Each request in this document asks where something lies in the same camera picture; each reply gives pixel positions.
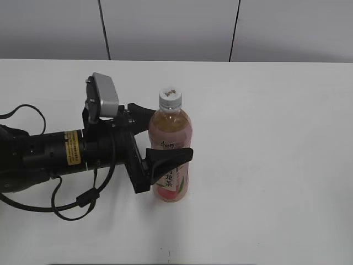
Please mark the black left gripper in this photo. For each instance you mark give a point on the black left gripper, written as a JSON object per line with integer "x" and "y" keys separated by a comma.
{"x": 111, "y": 142}

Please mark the pink peach tea bottle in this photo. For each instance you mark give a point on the pink peach tea bottle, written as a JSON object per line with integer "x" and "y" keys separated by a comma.
{"x": 168, "y": 131}

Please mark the white bottle cap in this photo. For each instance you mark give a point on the white bottle cap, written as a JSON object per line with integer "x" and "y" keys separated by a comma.
{"x": 170, "y": 97}

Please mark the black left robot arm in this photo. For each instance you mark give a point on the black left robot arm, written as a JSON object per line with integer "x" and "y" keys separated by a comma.
{"x": 29, "y": 160}

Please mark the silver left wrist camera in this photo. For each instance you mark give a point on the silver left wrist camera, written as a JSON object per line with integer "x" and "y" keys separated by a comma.
{"x": 102, "y": 100}

